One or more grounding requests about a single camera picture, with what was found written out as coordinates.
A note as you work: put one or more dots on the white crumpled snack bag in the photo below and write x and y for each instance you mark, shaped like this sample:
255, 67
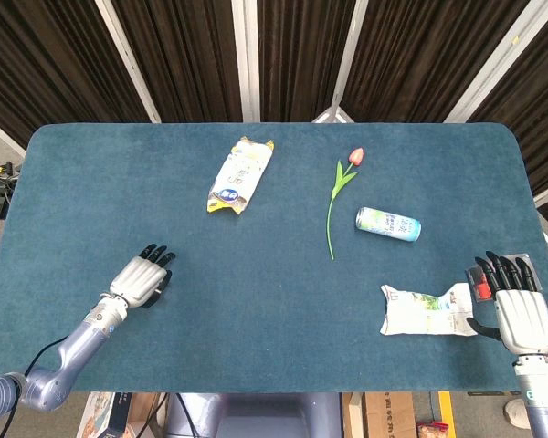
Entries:
427, 315

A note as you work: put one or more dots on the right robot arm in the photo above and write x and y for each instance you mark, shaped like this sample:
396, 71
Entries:
543, 392

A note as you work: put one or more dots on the artificial pink tulip flower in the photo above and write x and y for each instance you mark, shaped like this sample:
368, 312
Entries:
335, 191

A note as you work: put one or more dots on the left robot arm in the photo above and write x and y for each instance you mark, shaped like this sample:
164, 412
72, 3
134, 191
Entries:
80, 340

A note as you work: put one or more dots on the brown cardboard box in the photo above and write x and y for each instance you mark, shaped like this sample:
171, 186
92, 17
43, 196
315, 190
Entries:
388, 415

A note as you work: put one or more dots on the biscuit packet white yellow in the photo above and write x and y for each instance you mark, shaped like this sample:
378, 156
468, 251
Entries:
239, 178

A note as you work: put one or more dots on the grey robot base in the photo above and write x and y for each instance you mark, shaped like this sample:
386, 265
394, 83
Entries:
256, 416

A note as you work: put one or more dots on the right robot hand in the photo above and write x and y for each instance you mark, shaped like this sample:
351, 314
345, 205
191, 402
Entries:
525, 319

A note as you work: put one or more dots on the blue felt table cover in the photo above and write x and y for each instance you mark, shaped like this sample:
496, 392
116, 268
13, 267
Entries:
278, 296

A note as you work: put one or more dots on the colourful printed box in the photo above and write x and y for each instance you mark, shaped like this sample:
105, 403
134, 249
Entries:
101, 415

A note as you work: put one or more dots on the white green drink can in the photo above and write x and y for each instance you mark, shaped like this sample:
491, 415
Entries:
388, 224

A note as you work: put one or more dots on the red black small packet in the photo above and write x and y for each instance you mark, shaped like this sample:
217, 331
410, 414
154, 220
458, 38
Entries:
481, 287

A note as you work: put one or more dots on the white frame post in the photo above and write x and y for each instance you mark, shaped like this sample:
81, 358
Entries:
498, 64
128, 64
347, 55
247, 64

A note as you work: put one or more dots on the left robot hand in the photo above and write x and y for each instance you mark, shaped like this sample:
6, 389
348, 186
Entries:
139, 278

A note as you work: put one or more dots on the yellow floor tape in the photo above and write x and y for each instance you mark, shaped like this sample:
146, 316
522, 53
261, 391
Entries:
445, 408

